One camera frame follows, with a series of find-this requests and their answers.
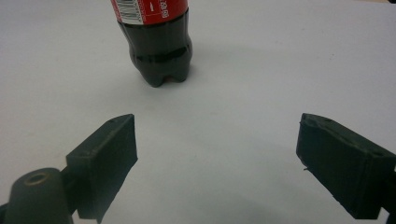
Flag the dark cola bottle red label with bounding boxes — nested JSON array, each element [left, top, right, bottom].
[[110, 0, 193, 89]]

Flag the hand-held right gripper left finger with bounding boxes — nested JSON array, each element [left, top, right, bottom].
[[65, 113, 138, 224]]

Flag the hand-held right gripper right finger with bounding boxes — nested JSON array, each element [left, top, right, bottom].
[[295, 112, 396, 220]]

